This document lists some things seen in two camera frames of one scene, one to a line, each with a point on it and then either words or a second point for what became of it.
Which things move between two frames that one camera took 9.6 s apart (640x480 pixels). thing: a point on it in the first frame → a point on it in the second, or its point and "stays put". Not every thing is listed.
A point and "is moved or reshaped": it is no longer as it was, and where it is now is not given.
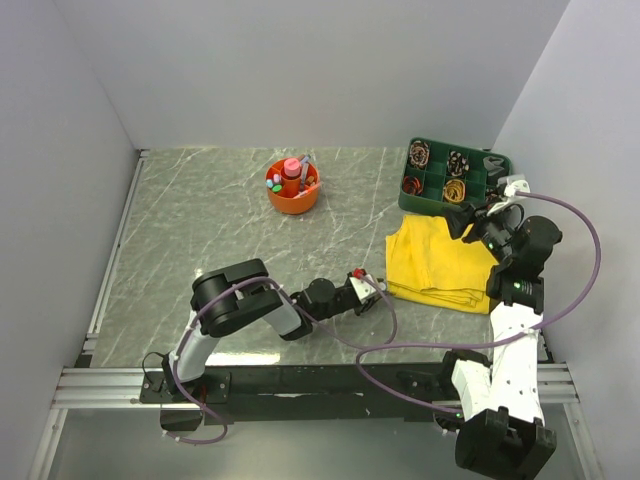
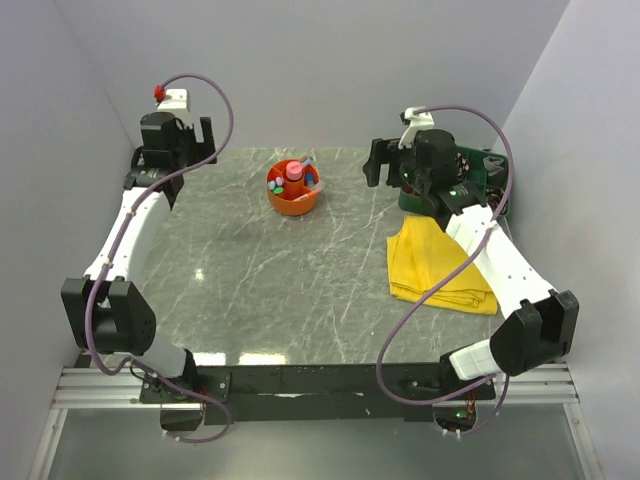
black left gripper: [362, 306] → [199, 149]
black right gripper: [460, 218] → [385, 152]
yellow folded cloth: [428, 266] stays put
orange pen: [307, 190] is moved or reshaped
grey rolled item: [492, 165] stays put
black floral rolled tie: [457, 163] stays put
